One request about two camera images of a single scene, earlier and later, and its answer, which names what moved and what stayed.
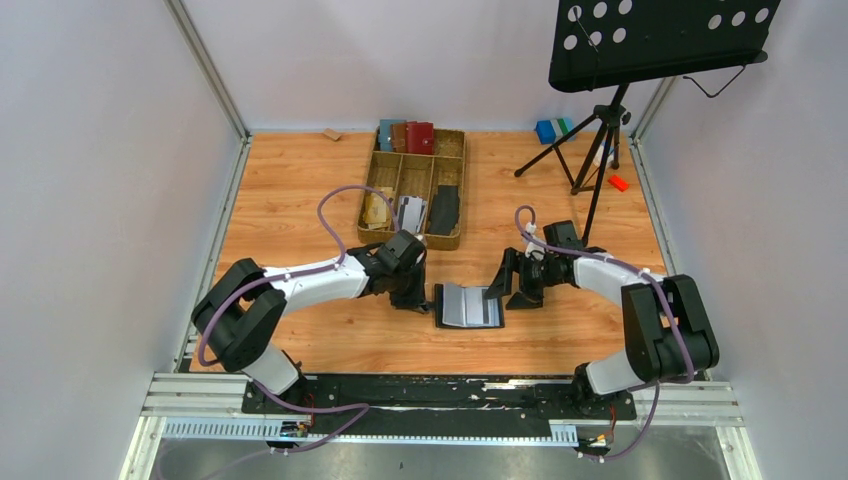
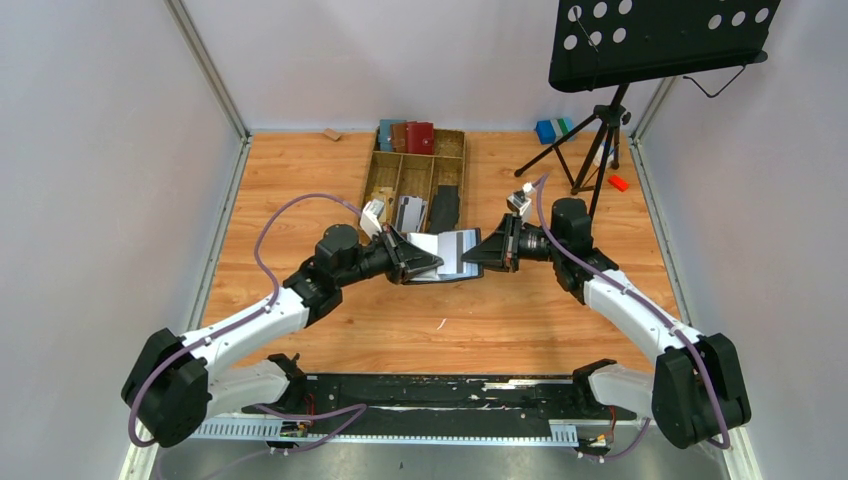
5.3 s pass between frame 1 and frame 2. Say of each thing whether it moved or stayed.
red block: stayed
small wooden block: stayed
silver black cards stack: stayed
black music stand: stayed
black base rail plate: stayed
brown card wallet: stayed
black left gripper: moved
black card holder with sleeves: moved
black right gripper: moved
